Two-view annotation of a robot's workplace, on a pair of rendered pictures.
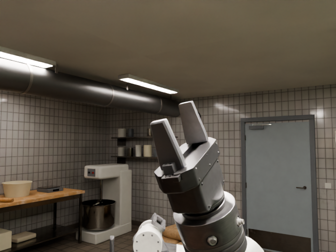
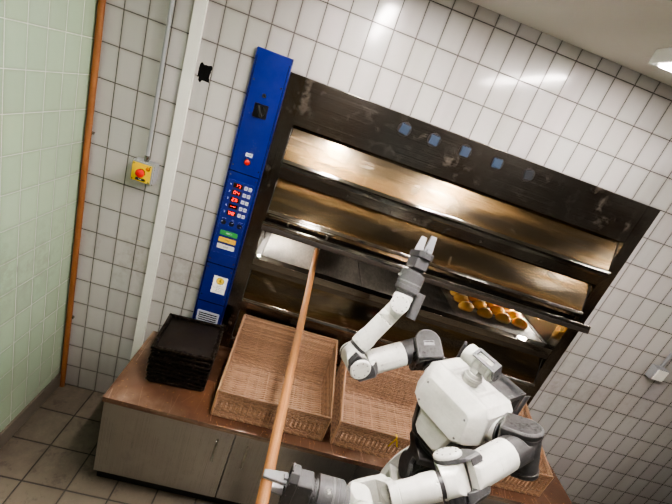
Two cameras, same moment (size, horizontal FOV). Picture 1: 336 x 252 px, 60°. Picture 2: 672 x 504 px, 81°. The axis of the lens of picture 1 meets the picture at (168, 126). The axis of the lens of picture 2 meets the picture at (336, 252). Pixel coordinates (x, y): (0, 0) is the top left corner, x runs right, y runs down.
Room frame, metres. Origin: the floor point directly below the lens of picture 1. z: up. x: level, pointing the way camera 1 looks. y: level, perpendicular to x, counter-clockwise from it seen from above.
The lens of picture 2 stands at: (1.22, -1.11, 2.08)
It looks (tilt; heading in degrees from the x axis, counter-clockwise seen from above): 21 degrees down; 140
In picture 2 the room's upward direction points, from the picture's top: 20 degrees clockwise
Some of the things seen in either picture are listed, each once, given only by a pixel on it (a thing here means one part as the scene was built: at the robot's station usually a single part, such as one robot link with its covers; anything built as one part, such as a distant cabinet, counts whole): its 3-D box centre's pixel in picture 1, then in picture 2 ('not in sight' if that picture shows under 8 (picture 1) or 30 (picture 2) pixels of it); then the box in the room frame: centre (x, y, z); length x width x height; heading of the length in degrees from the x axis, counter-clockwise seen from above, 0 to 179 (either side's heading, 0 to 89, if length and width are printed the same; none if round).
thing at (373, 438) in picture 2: not in sight; (387, 402); (0.25, 0.42, 0.72); 0.56 x 0.49 x 0.28; 57
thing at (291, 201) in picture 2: not in sight; (437, 249); (0.02, 0.56, 1.54); 1.79 x 0.11 x 0.19; 57
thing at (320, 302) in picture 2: not in sight; (399, 329); (0.02, 0.56, 1.02); 1.79 x 0.11 x 0.19; 57
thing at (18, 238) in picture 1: (21, 237); not in sight; (4.64, 2.28, 0.27); 0.34 x 0.26 x 0.07; 153
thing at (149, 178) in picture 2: not in sight; (144, 171); (-0.76, -0.73, 1.46); 0.10 x 0.07 x 0.10; 57
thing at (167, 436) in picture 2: not in sight; (339, 455); (0.20, 0.31, 0.29); 2.42 x 0.56 x 0.58; 57
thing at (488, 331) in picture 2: not in sight; (408, 306); (0.00, 0.57, 1.16); 1.80 x 0.06 x 0.04; 57
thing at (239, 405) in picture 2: not in sight; (280, 373); (-0.07, -0.08, 0.72); 0.56 x 0.49 x 0.28; 58
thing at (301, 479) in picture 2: not in sight; (308, 491); (0.77, -0.54, 1.19); 0.12 x 0.10 x 0.13; 56
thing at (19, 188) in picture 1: (17, 188); not in sight; (4.64, 2.38, 1.01); 0.43 x 0.43 x 0.21
